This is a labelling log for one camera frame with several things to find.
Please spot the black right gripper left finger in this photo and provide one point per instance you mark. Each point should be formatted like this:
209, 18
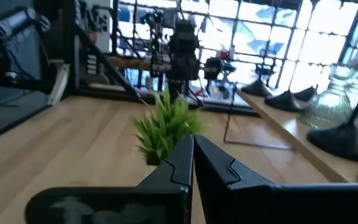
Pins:
154, 202

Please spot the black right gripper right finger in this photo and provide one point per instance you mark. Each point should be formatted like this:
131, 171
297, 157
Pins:
244, 202

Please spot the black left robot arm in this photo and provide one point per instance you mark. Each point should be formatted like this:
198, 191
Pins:
183, 59

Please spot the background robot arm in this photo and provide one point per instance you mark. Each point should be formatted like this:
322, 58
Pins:
154, 46

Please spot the green plant in white pot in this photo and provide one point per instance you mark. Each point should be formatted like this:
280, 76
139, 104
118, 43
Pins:
163, 133

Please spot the red tag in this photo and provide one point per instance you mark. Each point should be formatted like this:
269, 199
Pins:
199, 92

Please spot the large grid window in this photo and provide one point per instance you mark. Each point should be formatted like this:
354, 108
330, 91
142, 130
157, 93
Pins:
253, 37

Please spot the wooden shelf riser black frame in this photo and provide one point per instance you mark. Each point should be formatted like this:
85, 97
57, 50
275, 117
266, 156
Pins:
306, 146

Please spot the white bracket strip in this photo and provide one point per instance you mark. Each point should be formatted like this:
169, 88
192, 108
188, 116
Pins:
59, 85

